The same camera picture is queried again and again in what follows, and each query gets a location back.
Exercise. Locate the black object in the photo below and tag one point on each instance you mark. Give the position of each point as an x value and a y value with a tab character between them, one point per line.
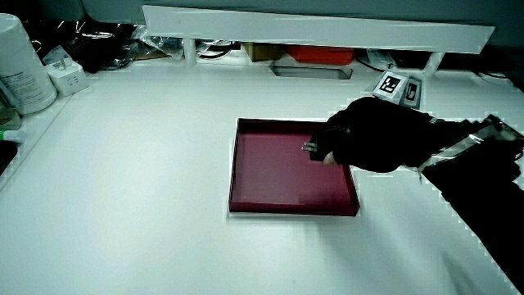
6	155

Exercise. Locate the person's right hand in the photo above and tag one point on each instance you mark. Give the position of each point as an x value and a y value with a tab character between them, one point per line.
380	135

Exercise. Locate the black plastic bag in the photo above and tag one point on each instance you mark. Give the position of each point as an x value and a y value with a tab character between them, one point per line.
98	45

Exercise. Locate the orange box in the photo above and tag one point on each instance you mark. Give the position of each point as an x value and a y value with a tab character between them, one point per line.
321	54

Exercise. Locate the brown cardboard box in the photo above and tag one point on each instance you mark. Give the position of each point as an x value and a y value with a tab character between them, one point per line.
262	51

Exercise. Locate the green bottle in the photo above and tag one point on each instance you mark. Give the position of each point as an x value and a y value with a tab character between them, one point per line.
7	119

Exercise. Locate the white power adapter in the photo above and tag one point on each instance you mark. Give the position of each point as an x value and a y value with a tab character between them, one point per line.
69	78

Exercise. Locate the white desk riser shelf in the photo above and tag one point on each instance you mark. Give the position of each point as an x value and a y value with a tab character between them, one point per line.
311	30

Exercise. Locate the red square plate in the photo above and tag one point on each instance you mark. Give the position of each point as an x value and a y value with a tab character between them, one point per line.
278	176

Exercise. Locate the black charger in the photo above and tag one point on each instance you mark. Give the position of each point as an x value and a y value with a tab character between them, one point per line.
323	141

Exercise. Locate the person's right forearm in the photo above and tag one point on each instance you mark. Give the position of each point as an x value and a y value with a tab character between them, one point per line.
483	184

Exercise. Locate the clear plastic bag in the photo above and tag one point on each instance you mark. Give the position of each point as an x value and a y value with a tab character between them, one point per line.
161	43

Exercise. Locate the white cylindrical container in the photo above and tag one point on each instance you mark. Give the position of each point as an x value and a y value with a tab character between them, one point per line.
20	69

